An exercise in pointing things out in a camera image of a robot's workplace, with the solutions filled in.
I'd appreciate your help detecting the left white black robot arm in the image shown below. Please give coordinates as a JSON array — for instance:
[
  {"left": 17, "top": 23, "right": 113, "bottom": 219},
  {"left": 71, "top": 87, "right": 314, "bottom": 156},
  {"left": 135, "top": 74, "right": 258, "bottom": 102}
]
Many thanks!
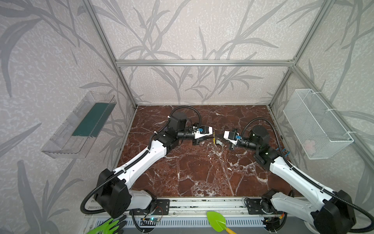
[{"left": 93, "top": 116, "right": 214, "bottom": 218}]

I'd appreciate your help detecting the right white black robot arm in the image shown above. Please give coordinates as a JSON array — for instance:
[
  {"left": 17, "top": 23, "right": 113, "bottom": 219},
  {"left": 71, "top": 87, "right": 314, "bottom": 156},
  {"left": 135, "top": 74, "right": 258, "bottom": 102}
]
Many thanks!
[{"left": 224, "top": 125, "right": 356, "bottom": 234}]

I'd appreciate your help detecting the blue toy rake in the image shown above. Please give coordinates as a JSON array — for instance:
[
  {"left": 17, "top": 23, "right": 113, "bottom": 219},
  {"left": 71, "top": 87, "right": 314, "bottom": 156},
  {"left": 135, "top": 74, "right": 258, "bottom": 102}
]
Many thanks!
[{"left": 281, "top": 148, "right": 290, "bottom": 158}]

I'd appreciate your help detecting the green toy shovel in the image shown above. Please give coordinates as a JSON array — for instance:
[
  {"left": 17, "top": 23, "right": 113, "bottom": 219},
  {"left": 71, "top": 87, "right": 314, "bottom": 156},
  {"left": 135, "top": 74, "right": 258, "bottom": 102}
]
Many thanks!
[{"left": 206, "top": 211, "right": 236, "bottom": 234}]

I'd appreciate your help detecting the pink object in basket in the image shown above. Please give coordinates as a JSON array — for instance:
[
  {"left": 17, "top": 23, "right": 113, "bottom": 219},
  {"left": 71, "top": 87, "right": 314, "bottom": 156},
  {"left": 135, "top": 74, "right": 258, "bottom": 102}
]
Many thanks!
[{"left": 303, "top": 140, "right": 316, "bottom": 156}]

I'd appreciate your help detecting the green black work glove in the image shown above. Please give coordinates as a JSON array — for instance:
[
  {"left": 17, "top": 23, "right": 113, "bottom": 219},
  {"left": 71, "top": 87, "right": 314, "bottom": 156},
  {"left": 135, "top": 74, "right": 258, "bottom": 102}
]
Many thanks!
[{"left": 87, "top": 215, "right": 127, "bottom": 234}]

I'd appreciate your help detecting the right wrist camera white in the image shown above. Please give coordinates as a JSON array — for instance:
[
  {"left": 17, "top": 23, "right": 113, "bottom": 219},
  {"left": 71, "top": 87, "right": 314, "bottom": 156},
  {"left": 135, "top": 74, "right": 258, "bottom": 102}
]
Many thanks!
[{"left": 224, "top": 130, "right": 242, "bottom": 145}]

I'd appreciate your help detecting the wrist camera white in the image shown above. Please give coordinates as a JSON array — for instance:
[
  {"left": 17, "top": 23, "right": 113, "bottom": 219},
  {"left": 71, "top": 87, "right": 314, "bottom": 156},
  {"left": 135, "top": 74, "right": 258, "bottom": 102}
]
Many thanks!
[
  {"left": 193, "top": 126, "right": 214, "bottom": 139},
  {"left": 224, "top": 130, "right": 242, "bottom": 145}
]

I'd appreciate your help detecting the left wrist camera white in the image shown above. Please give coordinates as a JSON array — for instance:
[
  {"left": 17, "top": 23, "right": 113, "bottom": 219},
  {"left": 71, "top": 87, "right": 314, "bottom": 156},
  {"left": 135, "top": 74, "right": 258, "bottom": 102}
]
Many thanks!
[{"left": 193, "top": 126, "right": 214, "bottom": 139}]

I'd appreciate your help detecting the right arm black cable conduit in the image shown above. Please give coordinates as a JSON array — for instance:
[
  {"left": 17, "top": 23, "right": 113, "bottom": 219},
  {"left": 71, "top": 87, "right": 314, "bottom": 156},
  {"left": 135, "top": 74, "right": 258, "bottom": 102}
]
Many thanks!
[{"left": 241, "top": 116, "right": 374, "bottom": 234}]

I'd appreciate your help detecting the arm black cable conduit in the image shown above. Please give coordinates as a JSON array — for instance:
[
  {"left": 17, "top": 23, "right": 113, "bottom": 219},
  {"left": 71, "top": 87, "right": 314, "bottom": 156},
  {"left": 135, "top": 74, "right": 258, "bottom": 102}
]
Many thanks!
[
  {"left": 241, "top": 116, "right": 374, "bottom": 234},
  {"left": 80, "top": 105, "right": 203, "bottom": 215}
]

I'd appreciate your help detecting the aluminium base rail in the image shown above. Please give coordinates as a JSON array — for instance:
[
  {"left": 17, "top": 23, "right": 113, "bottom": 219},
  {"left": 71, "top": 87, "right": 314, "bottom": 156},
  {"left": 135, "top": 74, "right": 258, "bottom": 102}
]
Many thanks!
[{"left": 84, "top": 196, "right": 322, "bottom": 234}]

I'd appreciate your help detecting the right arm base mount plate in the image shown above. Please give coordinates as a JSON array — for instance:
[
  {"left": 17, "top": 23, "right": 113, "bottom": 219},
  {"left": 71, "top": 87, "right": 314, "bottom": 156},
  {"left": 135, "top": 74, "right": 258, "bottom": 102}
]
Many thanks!
[{"left": 244, "top": 198, "right": 278, "bottom": 216}]

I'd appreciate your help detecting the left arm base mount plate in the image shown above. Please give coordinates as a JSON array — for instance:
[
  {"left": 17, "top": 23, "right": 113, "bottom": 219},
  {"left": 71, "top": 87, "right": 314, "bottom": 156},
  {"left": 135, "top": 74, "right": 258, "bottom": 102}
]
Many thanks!
[{"left": 146, "top": 199, "right": 170, "bottom": 215}]

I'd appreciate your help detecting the white wire mesh basket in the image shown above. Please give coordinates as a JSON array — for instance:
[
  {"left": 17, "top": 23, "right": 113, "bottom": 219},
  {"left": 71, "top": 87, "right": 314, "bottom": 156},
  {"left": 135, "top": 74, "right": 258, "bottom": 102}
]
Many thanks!
[{"left": 283, "top": 89, "right": 354, "bottom": 160}]

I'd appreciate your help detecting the aluminium frame crossbar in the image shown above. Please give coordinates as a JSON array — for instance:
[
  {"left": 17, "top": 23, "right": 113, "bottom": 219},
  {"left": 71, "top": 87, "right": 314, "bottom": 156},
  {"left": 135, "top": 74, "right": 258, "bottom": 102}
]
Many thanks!
[{"left": 116, "top": 60, "right": 293, "bottom": 67}]

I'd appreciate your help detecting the clear plastic wall tray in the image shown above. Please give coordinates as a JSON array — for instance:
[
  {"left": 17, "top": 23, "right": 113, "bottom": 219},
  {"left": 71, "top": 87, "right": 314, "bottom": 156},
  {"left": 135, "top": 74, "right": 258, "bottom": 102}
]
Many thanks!
[{"left": 41, "top": 91, "right": 117, "bottom": 159}]

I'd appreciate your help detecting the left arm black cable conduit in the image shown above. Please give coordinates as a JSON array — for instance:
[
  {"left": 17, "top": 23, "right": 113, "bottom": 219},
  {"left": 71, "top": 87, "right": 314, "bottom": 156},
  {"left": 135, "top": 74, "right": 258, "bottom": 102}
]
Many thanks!
[{"left": 80, "top": 105, "right": 203, "bottom": 215}]

